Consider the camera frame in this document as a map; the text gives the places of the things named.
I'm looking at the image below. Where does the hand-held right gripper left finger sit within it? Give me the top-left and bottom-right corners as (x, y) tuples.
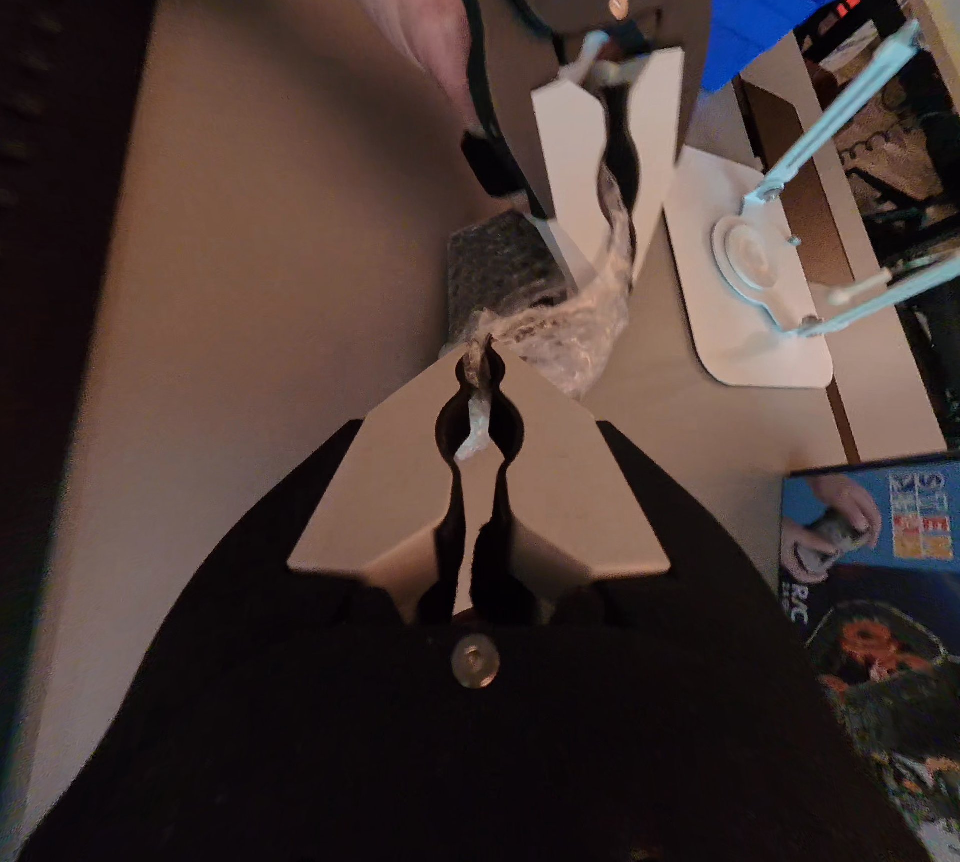
(287, 340), (483, 625)

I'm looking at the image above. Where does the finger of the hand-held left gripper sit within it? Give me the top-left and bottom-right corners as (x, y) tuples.
(528, 82), (612, 293)
(600, 46), (687, 289)

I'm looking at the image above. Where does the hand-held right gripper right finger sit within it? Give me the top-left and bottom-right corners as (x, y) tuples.
(471, 335), (671, 625)

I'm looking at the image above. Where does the black battery box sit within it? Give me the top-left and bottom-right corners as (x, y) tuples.
(447, 209), (575, 346)

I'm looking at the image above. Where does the clear plastic parts bag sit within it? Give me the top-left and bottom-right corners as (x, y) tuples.
(442, 164), (639, 462)

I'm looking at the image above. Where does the white desk stand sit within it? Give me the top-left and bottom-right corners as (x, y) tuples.
(663, 18), (960, 389)

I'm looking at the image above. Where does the blue cardboard kit box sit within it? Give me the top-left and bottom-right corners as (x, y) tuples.
(778, 453), (960, 862)

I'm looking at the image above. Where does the black perforated chair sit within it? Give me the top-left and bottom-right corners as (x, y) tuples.
(0, 0), (168, 766)

